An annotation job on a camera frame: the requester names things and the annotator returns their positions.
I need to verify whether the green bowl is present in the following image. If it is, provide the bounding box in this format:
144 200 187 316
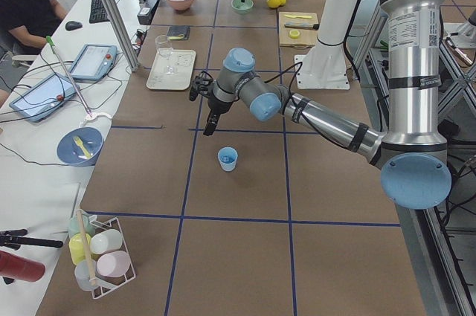
231 0 254 15

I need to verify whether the light blue cup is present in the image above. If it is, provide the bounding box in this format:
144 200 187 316
217 146 238 172

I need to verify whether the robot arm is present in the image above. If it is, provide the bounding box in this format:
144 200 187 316
190 0 452 210

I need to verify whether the blue bowl with fork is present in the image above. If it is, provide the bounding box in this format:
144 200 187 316
57 126 103 167

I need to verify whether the yellow lemon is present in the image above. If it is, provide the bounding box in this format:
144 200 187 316
266 0 281 9

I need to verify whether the cream bear tray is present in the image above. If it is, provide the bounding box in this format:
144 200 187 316
146 50 196 91

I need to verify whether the wooden cutting board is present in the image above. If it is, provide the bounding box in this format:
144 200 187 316
278 12 319 47

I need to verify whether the half lemon slice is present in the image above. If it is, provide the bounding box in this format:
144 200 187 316
289 29 300 39

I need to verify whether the yellow plastic knife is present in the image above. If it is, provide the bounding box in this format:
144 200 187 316
284 14 313 20

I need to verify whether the grey yellow cloth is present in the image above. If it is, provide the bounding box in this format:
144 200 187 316
167 25 190 40

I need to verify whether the steel muddler black cap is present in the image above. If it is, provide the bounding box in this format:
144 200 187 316
284 22 320 30

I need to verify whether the clear glass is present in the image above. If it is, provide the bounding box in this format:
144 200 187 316
155 35 176 74

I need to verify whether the teach pendant tablet far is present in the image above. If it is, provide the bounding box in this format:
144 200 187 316
69 44 118 82

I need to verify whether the teach pendant tablet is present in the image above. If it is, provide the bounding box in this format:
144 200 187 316
69 44 118 82
9 74 76 123

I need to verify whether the black keyboard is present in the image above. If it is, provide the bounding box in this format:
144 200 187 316
89 0 109 24

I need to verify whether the black computer mouse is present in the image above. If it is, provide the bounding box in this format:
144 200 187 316
65 21 83 31

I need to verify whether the teach pendant tablet near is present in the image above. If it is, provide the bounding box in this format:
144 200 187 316
9 74 76 123

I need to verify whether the person in black shirt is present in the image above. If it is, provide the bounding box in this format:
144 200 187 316
1 0 68 55

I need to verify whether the red bottle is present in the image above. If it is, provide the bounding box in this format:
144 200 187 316
1 251 45 285

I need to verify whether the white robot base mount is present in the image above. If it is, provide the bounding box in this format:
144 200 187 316
297 0 358 90

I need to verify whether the aluminium frame post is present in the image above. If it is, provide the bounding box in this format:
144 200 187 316
102 0 140 72

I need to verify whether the white wire cup rack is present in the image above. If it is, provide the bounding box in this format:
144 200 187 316
68 210 136 300

